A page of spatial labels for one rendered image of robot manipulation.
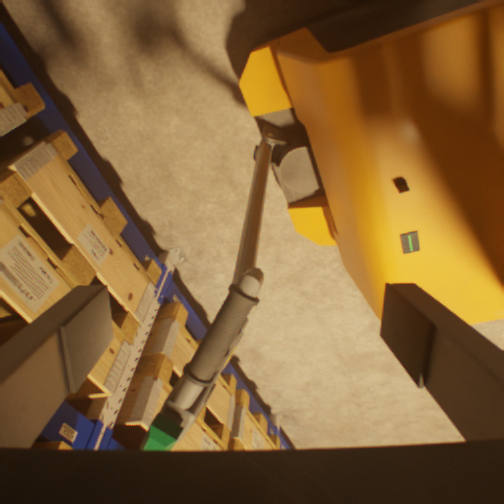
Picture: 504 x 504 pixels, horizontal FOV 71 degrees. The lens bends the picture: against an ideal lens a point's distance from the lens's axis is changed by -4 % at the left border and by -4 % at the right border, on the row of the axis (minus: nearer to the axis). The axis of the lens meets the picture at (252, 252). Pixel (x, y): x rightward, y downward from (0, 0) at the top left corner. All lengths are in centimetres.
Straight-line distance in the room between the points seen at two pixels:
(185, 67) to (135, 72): 22
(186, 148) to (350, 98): 116
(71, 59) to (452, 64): 152
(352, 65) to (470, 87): 22
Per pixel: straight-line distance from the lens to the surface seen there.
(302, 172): 130
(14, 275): 128
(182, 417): 51
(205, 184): 186
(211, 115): 172
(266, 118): 139
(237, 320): 44
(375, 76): 75
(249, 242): 79
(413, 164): 82
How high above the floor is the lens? 160
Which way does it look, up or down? 51 degrees down
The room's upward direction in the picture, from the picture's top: 171 degrees counter-clockwise
